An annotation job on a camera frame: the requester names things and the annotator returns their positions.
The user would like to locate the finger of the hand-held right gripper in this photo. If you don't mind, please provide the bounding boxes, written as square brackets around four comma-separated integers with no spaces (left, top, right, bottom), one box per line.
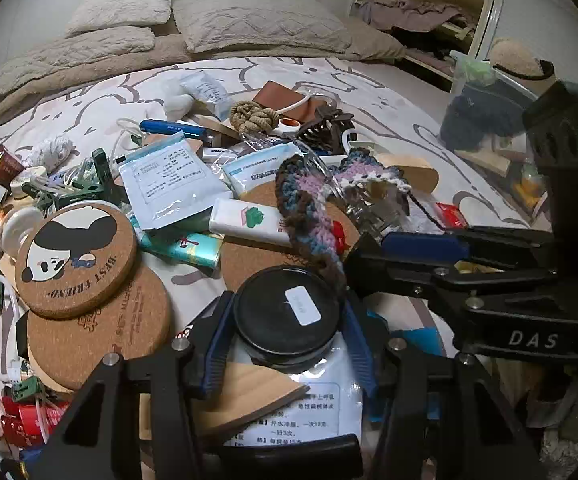
[381,227,557,273]
[344,232,562,311]

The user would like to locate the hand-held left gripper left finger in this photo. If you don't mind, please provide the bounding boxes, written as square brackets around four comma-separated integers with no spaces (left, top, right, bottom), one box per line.
[29,290,235,480]

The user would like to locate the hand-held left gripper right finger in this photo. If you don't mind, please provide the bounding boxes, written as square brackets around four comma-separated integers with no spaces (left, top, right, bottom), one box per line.
[341,295,544,480]

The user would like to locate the black round jar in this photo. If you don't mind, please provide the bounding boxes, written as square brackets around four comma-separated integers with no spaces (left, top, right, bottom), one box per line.
[231,266,342,373]

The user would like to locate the blue purple crochet piece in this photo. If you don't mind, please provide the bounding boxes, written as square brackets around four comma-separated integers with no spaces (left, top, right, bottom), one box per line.
[275,150,350,286]

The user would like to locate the small red packet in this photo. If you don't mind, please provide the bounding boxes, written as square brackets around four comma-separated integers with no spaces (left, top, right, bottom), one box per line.
[434,202,470,228]

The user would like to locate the clear glass jar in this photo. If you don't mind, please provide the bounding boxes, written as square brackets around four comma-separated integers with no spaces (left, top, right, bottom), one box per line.
[344,185,412,243]

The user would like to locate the wooden wedge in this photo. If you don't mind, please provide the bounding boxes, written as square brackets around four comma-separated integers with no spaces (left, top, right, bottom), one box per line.
[204,360,312,441]

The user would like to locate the blue packet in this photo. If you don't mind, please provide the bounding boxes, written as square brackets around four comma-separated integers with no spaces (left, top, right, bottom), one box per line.
[369,310,444,356]

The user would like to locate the wooden semicircle piece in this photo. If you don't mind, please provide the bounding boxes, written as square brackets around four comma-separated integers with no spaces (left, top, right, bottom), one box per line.
[376,154,440,196]

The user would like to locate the pink white crochet piece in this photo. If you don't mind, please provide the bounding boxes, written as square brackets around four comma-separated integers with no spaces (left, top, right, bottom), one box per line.
[334,152,415,201]

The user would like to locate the white instruction packet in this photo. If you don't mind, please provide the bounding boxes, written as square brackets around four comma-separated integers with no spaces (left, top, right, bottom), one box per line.
[221,332,365,448]

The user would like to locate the plain cork coaster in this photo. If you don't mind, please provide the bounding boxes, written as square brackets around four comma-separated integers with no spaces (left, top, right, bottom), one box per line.
[219,180,365,286]

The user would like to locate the teal tissue packet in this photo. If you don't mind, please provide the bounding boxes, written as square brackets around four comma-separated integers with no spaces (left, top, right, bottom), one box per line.
[139,230,222,268]

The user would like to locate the printed bed sheet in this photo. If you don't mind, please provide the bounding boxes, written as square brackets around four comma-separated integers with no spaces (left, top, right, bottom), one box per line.
[0,55,534,341]

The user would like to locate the white tube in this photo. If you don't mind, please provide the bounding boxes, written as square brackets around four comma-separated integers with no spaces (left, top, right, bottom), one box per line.
[209,197,295,246]

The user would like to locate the clear bag of yarn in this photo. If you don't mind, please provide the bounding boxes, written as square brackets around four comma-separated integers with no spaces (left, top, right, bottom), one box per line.
[439,50,534,153]

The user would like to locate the brown hair claw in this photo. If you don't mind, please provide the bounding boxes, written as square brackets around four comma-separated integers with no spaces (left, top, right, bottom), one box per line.
[296,107,357,153]

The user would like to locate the panda cork coaster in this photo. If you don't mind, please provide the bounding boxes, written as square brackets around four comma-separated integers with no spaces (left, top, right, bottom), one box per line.
[14,205,137,320]

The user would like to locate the white zip pouch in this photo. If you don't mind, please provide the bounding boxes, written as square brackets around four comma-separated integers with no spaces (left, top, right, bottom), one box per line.
[119,135,232,231]

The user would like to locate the face mask packet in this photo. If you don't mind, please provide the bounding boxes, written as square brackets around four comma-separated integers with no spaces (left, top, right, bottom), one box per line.
[221,142,315,198]

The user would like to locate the brown leather wallet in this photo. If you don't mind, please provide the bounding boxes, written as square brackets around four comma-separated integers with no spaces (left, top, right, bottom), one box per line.
[251,80,330,121]

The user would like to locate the red sachets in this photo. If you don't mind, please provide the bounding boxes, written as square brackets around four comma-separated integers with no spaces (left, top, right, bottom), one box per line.
[0,395,70,448]

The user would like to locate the green folding clip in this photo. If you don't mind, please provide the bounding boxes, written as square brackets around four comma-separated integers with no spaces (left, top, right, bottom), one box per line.
[89,147,120,198]

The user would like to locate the blue pen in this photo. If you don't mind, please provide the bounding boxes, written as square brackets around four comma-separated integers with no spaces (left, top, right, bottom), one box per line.
[139,119,207,138]

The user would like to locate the white round compact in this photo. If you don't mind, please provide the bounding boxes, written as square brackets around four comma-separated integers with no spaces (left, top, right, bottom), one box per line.
[0,207,45,256]

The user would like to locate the pile of clothes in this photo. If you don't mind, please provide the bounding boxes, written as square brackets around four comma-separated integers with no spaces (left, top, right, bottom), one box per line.
[356,0,474,33]

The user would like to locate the white plush toy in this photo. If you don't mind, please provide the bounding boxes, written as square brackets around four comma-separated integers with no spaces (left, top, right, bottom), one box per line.
[163,85,195,118]

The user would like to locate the small patterned tape roll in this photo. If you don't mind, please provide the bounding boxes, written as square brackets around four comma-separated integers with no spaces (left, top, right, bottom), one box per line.
[10,167,50,198]

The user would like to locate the white wipes packet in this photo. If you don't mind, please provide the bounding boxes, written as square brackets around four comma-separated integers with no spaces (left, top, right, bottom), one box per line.
[179,71,232,118]

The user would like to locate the large beige pillow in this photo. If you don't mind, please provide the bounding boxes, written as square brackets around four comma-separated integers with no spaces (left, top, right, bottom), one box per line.
[171,0,355,56]

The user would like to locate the beige blanket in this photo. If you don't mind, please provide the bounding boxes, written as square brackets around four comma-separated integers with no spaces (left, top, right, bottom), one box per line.
[0,25,407,136]

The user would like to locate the small beige pillow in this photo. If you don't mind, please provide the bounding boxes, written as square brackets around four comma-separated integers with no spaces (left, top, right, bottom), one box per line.
[64,0,172,38]

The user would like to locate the rope knot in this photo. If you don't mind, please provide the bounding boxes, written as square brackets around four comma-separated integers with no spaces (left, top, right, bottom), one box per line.
[229,100,282,136]

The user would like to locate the white cable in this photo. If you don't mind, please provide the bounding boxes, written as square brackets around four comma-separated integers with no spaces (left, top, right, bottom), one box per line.
[0,275,20,376]

